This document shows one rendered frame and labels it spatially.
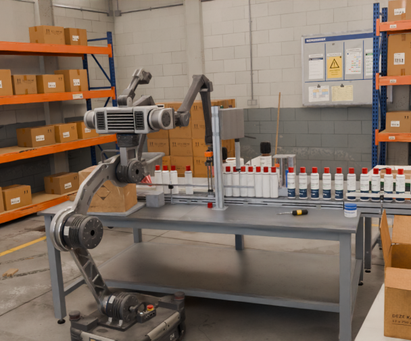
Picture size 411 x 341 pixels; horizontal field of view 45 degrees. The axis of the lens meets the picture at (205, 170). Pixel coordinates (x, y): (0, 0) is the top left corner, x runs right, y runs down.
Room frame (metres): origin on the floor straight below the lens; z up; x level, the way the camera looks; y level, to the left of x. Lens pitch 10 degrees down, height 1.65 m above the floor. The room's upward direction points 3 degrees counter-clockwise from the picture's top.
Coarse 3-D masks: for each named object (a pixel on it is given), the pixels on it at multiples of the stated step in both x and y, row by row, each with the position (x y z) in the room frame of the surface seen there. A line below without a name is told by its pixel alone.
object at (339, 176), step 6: (336, 168) 3.06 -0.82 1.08; (336, 174) 3.05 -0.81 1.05; (342, 174) 3.05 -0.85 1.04; (336, 180) 3.05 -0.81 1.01; (342, 180) 3.04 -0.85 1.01; (336, 186) 3.05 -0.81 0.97; (342, 186) 3.04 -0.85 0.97; (336, 192) 3.05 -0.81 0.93; (342, 192) 3.04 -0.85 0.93; (336, 198) 3.05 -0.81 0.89; (342, 198) 3.04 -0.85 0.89
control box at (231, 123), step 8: (224, 112) 3.15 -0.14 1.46; (232, 112) 3.18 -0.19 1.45; (240, 112) 3.22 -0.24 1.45; (224, 120) 3.15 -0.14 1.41; (232, 120) 3.18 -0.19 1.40; (240, 120) 3.21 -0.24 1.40; (224, 128) 3.14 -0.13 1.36; (232, 128) 3.18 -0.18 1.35; (240, 128) 3.21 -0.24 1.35; (224, 136) 3.14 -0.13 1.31; (232, 136) 3.18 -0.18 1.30; (240, 136) 3.21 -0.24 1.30
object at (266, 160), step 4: (260, 144) 3.84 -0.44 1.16; (264, 144) 3.80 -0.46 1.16; (268, 144) 3.81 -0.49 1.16; (260, 148) 3.85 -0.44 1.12; (264, 148) 3.80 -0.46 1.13; (268, 148) 3.81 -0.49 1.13; (264, 152) 3.80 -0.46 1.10; (268, 152) 3.81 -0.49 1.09; (260, 156) 3.83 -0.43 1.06; (264, 156) 3.80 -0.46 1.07; (268, 156) 3.80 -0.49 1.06; (260, 160) 3.83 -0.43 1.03; (264, 160) 3.80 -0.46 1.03; (268, 160) 3.80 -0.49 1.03; (260, 164) 3.83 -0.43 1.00; (264, 164) 3.80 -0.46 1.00; (268, 164) 3.80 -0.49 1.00
